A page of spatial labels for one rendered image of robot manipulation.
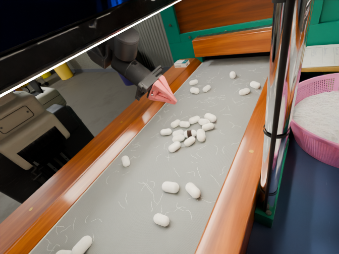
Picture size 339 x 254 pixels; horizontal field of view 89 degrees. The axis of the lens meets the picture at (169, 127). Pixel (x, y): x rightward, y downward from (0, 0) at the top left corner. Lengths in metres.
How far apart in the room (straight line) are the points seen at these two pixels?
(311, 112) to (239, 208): 0.32
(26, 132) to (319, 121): 0.94
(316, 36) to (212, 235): 0.66
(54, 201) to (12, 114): 0.47
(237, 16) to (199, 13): 0.15
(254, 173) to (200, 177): 0.10
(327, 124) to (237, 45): 0.39
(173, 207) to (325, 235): 0.26
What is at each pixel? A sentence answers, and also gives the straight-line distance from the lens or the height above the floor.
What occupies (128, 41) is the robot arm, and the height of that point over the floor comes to 0.99.
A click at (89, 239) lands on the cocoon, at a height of 0.76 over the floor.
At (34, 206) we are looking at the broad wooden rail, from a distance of 0.55.
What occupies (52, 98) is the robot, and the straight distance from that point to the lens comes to 1.19.
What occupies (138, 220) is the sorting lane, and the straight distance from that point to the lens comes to 0.38.
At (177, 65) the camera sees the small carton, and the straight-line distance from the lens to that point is 0.82.
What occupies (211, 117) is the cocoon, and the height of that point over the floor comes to 0.76.
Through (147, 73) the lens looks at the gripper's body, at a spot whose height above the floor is 0.90.
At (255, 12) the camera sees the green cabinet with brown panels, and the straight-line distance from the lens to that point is 0.77.
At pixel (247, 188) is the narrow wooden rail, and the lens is 0.34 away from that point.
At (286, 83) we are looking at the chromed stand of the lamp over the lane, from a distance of 0.19.
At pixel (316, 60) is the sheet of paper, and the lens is 0.67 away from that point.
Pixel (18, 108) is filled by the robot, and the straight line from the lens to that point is 0.89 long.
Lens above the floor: 1.06
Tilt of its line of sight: 38 degrees down
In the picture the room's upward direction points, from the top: 21 degrees counter-clockwise
